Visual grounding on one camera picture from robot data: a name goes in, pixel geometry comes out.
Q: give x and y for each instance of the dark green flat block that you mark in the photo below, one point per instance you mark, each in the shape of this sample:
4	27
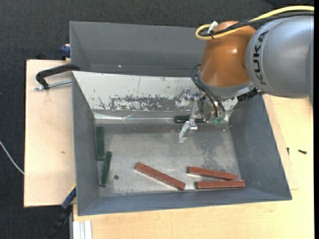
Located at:
100	143
106	168

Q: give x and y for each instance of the red-brown flat block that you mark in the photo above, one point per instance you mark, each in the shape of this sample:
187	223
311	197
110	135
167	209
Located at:
159	175
220	184
211	173

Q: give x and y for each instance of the small black screw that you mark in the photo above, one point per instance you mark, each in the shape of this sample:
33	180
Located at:
302	152

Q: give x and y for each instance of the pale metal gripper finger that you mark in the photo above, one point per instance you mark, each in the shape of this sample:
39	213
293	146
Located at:
184	97
185	131

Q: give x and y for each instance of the black cylinder on white bracket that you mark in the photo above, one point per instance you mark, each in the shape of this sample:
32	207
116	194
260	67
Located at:
229	104

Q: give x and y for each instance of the grey metal bin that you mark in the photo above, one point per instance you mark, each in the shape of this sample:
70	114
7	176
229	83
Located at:
154	148

